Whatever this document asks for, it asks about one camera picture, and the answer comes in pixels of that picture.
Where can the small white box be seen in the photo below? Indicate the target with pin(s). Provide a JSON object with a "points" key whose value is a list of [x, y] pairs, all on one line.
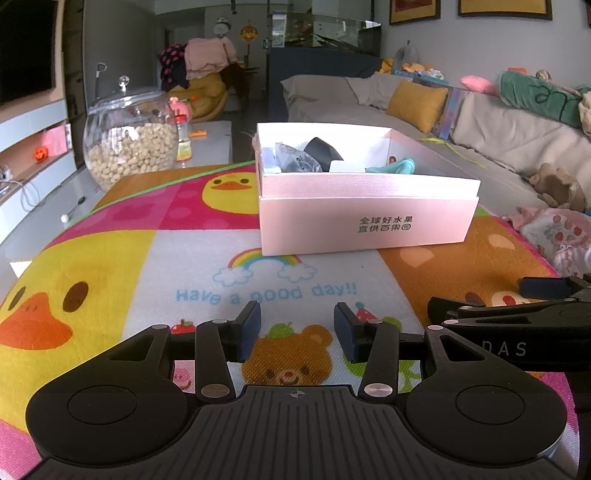
{"points": [[346, 166]]}

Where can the glass fish tank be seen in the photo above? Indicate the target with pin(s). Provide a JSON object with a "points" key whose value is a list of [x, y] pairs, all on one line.
{"points": [[323, 34]]}

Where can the shiny colourful book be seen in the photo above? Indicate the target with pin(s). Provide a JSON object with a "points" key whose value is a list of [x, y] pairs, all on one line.
{"points": [[450, 113]]}

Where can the teal plastic item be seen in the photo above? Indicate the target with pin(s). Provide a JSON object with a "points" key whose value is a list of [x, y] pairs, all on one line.
{"points": [[397, 167]]}

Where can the pile of small toys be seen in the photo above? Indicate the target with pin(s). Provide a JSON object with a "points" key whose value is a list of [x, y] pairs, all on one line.
{"points": [[415, 69]]}

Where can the strawberry print cloth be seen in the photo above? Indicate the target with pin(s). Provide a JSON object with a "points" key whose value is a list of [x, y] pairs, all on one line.
{"points": [[554, 235]]}

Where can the glass jar of nuts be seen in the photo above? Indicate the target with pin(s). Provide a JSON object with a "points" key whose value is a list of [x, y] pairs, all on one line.
{"points": [[129, 152]]}

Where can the yellow cushion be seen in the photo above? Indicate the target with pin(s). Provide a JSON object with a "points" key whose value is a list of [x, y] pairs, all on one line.
{"points": [[415, 106]]}

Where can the black rounded item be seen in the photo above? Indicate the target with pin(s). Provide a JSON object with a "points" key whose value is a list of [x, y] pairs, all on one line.
{"points": [[323, 150]]}

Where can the white-tipped spoon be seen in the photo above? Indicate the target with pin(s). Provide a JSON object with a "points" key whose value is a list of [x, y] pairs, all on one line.
{"points": [[74, 210]]}

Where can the white media cabinet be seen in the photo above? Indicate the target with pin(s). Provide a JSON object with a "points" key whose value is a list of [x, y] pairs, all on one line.
{"points": [[27, 180]]}

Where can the pink plush toy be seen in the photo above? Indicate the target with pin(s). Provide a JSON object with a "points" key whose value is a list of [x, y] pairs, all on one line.
{"points": [[478, 84]]}

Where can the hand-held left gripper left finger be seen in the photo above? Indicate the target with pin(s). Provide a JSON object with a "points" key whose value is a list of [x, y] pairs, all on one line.
{"points": [[251, 323]]}

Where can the green plush toy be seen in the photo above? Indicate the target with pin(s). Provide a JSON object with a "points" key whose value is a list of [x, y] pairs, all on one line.
{"points": [[535, 94]]}

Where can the black television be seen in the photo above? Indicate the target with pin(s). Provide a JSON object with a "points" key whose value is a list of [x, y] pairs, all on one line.
{"points": [[23, 50]]}

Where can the round clock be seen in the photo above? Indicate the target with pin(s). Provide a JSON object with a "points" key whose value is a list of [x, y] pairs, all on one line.
{"points": [[221, 26]]}

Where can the orange pumpkin toy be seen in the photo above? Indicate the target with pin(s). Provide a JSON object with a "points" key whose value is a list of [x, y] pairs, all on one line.
{"points": [[40, 154]]}

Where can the pink clothes pile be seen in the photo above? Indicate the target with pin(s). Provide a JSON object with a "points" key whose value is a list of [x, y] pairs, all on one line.
{"points": [[210, 57]]}

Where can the yellow hanging decoration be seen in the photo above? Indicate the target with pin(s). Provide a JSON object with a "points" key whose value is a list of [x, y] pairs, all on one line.
{"points": [[248, 33]]}

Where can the clear plastic bag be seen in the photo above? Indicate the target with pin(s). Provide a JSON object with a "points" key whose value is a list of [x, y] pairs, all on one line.
{"points": [[291, 159]]}

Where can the yellow plush chair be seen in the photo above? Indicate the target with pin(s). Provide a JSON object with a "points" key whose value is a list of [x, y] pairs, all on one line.
{"points": [[207, 94]]}

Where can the small pink toy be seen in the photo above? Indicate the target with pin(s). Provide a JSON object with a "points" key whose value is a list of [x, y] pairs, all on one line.
{"points": [[178, 107]]}

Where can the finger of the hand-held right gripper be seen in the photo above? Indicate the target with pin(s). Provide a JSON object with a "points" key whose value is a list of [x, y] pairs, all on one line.
{"points": [[542, 287], [498, 313]]}

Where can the pink cardboard box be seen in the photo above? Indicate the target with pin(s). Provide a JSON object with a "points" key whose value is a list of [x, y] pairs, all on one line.
{"points": [[323, 217]]}

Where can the dark blue cabinet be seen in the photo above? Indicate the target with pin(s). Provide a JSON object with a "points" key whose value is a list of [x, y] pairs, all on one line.
{"points": [[314, 62]]}

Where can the pink paper sheet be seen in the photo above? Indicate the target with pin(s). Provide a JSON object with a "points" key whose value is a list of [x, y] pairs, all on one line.
{"points": [[56, 140]]}

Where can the small bottle with red cap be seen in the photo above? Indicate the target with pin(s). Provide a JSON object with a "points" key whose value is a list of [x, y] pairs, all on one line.
{"points": [[183, 143]]}

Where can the small orange item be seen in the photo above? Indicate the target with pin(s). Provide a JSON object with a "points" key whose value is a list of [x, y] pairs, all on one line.
{"points": [[198, 134]]}

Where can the brown plush toy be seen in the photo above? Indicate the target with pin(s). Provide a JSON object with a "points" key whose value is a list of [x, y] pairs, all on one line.
{"points": [[556, 184]]}

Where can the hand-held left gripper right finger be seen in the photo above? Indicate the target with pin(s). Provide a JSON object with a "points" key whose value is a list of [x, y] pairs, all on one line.
{"points": [[344, 327]]}

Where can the grey covered sofa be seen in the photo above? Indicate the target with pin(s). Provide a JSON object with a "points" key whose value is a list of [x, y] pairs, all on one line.
{"points": [[332, 97]]}

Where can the beige plush toy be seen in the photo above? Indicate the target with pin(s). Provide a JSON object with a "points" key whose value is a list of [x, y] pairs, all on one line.
{"points": [[585, 110]]}

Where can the black pink-dotted garment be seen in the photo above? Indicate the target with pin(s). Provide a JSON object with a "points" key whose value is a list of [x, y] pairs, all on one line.
{"points": [[171, 64]]}

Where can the red framed picture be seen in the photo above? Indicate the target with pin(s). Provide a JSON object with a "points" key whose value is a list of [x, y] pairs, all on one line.
{"points": [[503, 7], [413, 10]]}

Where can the colourful printed play mat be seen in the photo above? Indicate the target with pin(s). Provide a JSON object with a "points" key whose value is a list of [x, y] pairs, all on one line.
{"points": [[138, 258]]}

